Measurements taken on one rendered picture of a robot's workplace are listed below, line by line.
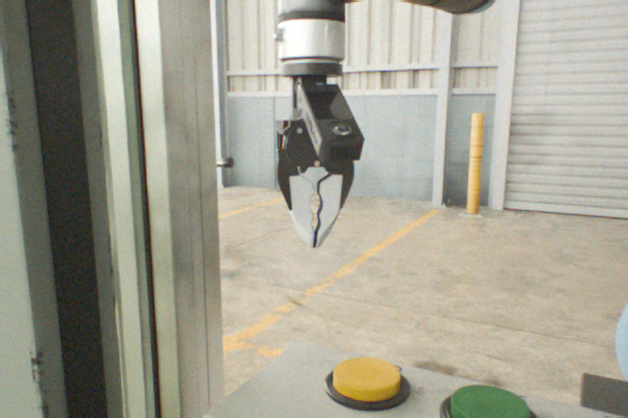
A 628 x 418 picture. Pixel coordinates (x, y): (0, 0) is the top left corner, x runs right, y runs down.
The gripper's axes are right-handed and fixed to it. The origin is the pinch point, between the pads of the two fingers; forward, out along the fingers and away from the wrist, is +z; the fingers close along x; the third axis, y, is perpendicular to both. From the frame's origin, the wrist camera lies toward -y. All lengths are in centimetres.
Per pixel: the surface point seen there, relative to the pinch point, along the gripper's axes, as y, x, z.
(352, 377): -31.8, 4.5, 0.3
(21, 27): -38.6, 18.4, -17.8
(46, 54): -38.0, 17.8, -17.0
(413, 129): 512, -222, 8
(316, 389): -31.0, 6.5, 1.3
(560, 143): 409, -333, 20
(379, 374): -31.8, 2.9, 0.3
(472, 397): -35.2, -1.2, 0.3
